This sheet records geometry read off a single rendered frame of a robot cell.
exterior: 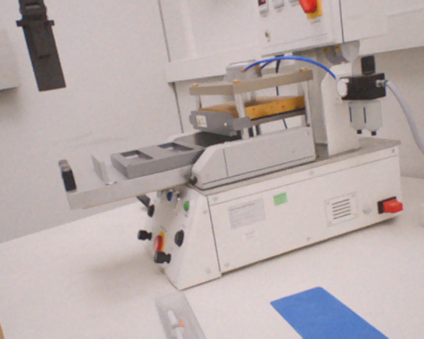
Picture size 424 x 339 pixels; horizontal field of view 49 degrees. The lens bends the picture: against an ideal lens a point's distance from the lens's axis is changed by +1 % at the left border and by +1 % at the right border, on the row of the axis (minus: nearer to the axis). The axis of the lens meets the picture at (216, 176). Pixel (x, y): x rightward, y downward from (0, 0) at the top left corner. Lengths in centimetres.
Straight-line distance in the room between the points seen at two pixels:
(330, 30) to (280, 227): 40
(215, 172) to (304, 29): 39
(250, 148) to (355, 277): 30
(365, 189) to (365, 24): 34
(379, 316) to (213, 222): 33
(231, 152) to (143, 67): 168
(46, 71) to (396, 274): 65
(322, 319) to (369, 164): 40
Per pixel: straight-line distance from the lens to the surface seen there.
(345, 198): 101
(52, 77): 55
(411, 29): 134
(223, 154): 86
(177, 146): 105
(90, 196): 87
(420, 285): 84
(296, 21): 108
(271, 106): 97
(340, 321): 75
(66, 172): 89
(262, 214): 91
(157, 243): 102
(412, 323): 74
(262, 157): 90
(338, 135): 100
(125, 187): 87
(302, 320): 75
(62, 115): 237
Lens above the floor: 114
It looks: 13 degrees down
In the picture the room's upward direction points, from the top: 10 degrees counter-clockwise
